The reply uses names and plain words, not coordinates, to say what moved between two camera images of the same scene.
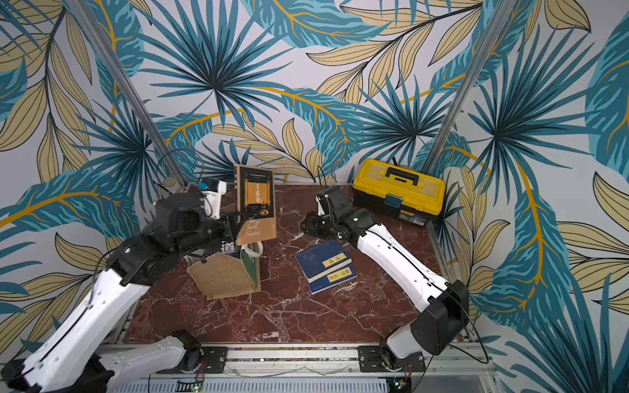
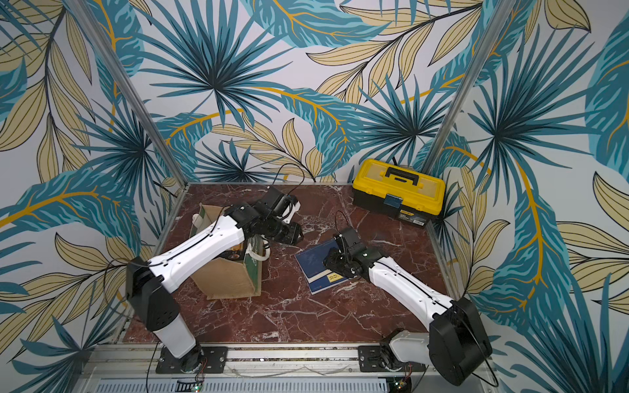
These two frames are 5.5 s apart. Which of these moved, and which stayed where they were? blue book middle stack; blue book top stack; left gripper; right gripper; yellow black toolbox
Moved: left gripper; right gripper
Stayed: blue book middle stack; blue book top stack; yellow black toolbox
